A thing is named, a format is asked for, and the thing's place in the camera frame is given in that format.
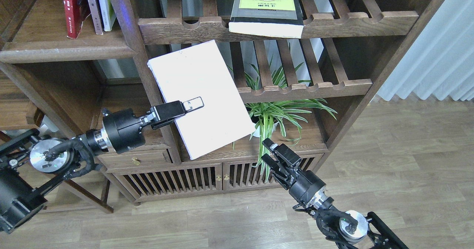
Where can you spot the white pleated curtain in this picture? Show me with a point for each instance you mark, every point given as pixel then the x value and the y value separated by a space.
pixel 440 63

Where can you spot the pale lilac white book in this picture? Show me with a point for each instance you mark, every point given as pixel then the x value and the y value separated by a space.
pixel 200 71

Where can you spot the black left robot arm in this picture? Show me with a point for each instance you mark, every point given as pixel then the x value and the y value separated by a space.
pixel 72 158

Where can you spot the dark wooden bookshelf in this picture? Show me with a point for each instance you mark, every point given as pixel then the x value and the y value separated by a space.
pixel 347 50

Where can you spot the yellow and black thick book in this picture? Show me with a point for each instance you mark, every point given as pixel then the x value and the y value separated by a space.
pixel 269 18

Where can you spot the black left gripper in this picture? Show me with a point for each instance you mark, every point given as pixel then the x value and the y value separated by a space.
pixel 122 130

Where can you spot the green spider plant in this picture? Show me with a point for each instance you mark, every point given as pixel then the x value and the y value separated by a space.
pixel 267 113

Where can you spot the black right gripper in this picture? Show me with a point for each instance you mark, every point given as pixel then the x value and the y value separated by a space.
pixel 304 186

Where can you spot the red rescue guide book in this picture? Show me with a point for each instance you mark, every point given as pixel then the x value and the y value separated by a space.
pixel 76 11

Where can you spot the brass drawer knob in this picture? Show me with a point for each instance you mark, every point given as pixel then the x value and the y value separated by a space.
pixel 135 161

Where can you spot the white plant pot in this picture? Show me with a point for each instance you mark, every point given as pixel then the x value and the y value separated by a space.
pixel 256 133

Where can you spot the white green upright book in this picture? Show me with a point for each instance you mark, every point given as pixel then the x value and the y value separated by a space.
pixel 108 15

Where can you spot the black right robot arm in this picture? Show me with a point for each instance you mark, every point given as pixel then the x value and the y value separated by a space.
pixel 347 228

